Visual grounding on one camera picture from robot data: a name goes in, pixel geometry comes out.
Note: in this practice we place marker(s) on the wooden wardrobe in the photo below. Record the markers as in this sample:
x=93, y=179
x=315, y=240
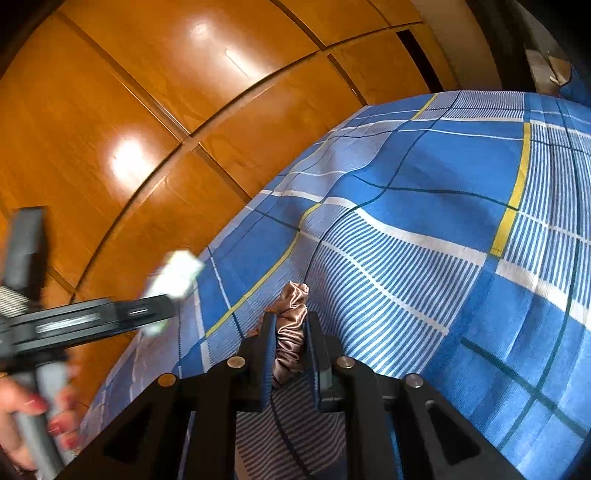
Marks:
x=184, y=92

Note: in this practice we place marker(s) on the brown satin scrunchie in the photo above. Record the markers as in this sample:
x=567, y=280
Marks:
x=291, y=332

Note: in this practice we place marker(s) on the blue plaid bedsheet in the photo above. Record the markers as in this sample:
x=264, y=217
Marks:
x=438, y=161

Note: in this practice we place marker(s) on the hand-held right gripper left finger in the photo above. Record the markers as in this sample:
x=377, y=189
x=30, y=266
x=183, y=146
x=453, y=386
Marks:
x=268, y=362

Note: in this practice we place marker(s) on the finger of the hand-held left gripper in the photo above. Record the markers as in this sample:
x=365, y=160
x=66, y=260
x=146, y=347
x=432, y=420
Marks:
x=143, y=310

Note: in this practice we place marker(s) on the white green soft cloth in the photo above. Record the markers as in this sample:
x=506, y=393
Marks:
x=178, y=273

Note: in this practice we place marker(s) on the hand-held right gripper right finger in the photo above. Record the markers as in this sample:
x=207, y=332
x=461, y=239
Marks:
x=315, y=362

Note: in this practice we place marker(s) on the person's left hand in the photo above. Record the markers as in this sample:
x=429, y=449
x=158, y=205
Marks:
x=18, y=401

